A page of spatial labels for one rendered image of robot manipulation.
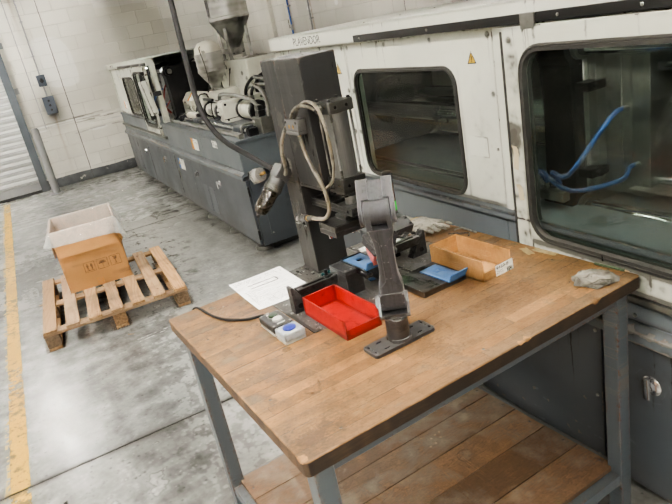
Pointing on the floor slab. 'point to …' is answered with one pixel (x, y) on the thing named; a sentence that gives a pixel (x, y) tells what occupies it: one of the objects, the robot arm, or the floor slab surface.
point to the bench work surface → (420, 396)
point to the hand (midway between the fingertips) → (375, 262)
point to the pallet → (52, 332)
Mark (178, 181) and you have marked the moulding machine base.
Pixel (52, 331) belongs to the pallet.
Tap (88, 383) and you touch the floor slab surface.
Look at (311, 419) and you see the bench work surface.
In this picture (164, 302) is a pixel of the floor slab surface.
